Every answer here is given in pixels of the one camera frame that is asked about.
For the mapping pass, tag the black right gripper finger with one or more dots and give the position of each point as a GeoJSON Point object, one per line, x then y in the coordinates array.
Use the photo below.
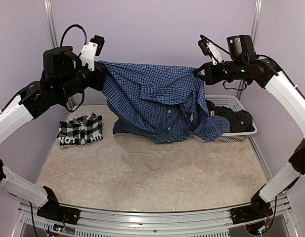
{"type": "Point", "coordinates": [200, 69]}
{"type": "Point", "coordinates": [199, 76]}

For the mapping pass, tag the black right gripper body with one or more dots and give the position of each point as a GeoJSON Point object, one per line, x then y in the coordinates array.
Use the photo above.
{"type": "Point", "coordinates": [215, 77]}

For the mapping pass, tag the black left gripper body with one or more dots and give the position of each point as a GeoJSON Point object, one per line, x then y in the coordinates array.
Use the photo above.
{"type": "Point", "coordinates": [96, 83]}

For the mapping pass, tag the dark striped shirt in basket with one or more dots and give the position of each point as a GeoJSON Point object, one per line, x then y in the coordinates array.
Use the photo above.
{"type": "Point", "coordinates": [240, 121]}

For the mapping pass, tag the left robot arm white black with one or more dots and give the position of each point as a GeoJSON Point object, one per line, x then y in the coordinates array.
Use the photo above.
{"type": "Point", "coordinates": [64, 75]}

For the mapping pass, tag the front aluminium rail frame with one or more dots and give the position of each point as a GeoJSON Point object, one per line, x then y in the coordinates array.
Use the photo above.
{"type": "Point", "coordinates": [217, 222]}

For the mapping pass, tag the folded black white plaid shirt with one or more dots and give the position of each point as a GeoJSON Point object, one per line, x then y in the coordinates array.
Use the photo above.
{"type": "Point", "coordinates": [80, 131]}

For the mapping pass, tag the white plastic laundry basket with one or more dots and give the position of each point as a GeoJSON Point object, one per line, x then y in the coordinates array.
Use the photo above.
{"type": "Point", "coordinates": [235, 105]}

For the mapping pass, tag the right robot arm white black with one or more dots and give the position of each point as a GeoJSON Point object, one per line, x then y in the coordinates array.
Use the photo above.
{"type": "Point", "coordinates": [248, 66]}

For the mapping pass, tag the left aluminium frame post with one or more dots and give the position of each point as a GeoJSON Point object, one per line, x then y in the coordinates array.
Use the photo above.
{"type": "Point", "coordinates": [50, 22]}

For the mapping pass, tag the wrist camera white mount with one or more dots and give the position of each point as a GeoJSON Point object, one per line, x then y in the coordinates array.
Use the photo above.
{"type": "Point", "coordinates": [209, 49]}
{"type": "Point", "coordinates": [90, 51]}

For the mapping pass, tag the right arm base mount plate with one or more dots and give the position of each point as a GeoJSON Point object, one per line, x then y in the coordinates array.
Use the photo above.
{"type": "Point", "coordinates": [249, 213]}

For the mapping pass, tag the blue checked long sleeve shirt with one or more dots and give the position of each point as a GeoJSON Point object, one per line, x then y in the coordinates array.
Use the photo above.
{"type": "Point", "coordinates": [164, 103]}

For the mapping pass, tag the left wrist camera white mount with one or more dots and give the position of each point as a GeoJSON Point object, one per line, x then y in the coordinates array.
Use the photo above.
{"type": "Point", "coordinates": [90, 51]}

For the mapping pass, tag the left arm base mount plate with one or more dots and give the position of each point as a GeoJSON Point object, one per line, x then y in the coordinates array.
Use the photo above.
{"type": "Point", "coordinates": [63, 214]}

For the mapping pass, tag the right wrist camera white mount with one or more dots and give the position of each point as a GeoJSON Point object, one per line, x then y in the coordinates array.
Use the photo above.
{"type": "Point", "coordinates": [209, 49]}

